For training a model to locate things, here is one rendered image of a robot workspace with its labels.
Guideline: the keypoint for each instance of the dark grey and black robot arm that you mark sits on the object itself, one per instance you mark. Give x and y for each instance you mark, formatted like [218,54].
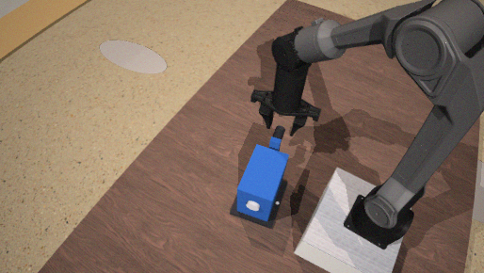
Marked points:
[432,48]

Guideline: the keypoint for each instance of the blue block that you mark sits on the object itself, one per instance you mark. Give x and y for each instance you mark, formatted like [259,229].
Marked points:
[260,181]

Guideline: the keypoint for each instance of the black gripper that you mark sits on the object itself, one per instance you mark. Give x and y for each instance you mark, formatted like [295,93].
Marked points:
[286,106]

